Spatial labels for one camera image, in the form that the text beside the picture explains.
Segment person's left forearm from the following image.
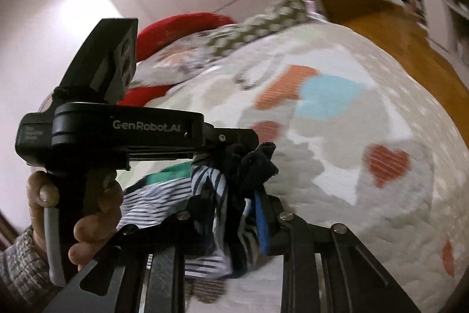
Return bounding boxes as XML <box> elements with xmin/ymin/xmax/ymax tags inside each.
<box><xmin>0</xmin><ymin>225</ymin><xmax>50</xmax><ymax>313</ymax></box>

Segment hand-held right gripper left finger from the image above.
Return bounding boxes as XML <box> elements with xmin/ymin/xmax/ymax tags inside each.
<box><xmin>42</xmin><ymin>197</ymin><xmax>217</xmax><ymax>313</ymax></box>

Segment heart printed blanket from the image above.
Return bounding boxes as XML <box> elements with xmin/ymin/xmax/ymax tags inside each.
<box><xmin>121</xmin><ymin>20</ymin><xmax>469</xmax><ymax>313</ymax></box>

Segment grey cable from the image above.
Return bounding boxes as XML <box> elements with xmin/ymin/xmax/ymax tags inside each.
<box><xmin>43</xmin><ymin>205</ymin><xmax>67</xmax><ymax>288</ymax></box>

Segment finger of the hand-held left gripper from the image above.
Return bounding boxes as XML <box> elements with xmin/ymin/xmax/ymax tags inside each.
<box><xmin>203</xmin><ymin>121</ymin><xmax>260</xmax><ymax>161</ymax></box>

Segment red pillow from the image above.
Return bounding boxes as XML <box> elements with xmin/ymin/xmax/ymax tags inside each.
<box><xmin>119</xmin><ymin>12</ymin><xmax>237</xmax><ymax>106</ymax></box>

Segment striped black and white pants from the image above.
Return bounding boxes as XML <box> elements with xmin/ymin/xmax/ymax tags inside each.
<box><xmin>119</xmin><ymin>141</ymin><xmax>280</xmax><ymax>280</ymax></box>

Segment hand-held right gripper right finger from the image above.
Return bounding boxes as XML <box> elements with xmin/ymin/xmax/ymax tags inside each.
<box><xmin>253</xmin><ymin>188</ymin><xmax>422</xmax><ymax>313</ymax></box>

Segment person's left hand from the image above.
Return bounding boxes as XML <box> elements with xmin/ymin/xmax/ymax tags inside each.
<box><xmin>27</xmin><ymin>169</ymin><xmax>124</xmax><ymax>271</ymax></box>

